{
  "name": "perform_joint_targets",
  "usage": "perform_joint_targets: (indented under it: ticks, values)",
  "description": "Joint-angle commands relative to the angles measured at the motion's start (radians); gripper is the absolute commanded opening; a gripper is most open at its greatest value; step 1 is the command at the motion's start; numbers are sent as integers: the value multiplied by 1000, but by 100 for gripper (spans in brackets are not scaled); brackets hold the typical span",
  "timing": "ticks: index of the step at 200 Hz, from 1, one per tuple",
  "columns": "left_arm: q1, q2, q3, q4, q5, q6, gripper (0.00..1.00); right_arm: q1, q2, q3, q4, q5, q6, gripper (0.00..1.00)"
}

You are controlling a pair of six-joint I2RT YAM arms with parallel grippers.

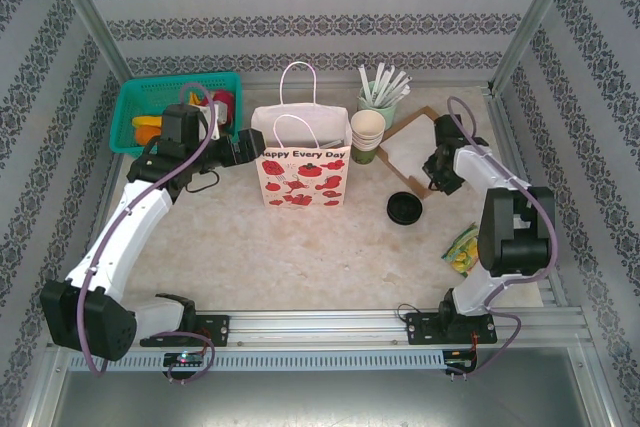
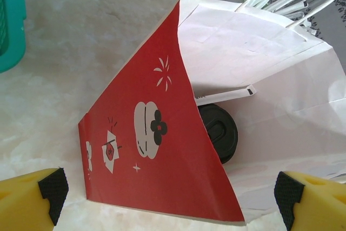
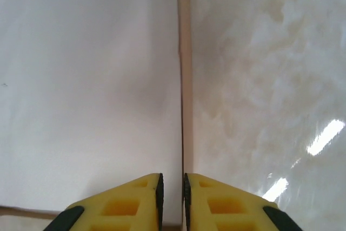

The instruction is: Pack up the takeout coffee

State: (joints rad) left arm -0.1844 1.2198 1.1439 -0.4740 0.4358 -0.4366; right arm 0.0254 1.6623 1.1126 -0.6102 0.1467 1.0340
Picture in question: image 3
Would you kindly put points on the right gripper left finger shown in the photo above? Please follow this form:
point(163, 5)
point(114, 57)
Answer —
point(121, 209)

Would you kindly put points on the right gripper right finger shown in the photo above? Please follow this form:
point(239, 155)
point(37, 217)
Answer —
point(232, 209)

